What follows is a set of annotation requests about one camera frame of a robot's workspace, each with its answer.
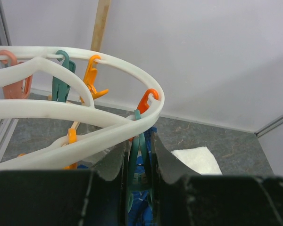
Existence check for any orange clothes peg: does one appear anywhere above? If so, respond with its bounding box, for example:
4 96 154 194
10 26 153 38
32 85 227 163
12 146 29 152
136 89 159 114

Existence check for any white folded towel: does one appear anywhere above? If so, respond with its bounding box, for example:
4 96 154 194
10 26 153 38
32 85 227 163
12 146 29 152
171 146 222 175

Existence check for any pink clothes peg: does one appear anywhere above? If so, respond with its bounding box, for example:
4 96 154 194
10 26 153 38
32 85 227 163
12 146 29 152
0 49 34 100

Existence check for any white round sock hanger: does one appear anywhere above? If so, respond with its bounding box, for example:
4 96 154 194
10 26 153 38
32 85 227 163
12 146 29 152
0 46 165 171

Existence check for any blue plaid shirt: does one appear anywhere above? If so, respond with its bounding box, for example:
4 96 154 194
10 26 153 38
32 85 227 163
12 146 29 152
78 127 157 226

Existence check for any teal clothes peg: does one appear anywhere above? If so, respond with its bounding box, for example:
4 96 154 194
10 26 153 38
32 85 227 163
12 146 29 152
126 109 155 215
51 49 78 103

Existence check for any wooden drying rack frame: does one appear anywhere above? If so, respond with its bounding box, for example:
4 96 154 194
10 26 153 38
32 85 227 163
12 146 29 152
47 0 113 135

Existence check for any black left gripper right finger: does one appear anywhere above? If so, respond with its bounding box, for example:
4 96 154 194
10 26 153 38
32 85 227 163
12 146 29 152
151 133 283 226

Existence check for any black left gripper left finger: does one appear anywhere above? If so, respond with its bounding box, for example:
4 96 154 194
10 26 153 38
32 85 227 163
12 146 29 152
0 142 126 226

